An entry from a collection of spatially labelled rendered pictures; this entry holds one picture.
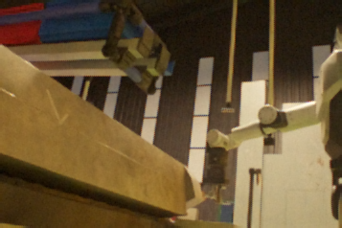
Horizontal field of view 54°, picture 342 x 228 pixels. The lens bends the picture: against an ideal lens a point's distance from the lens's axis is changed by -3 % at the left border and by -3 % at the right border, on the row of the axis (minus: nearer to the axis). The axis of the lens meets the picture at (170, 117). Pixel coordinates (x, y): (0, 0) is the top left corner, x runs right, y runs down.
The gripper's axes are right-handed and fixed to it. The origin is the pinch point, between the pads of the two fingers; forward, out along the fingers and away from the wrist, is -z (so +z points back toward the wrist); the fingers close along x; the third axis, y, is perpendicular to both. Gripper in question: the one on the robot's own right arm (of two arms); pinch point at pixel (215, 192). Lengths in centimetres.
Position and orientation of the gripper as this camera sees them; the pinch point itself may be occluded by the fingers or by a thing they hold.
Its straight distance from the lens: 150.9
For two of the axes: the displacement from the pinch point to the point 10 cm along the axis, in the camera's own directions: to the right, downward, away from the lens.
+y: -3.5, -3.6, -8.6
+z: 1.2, -9.3, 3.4
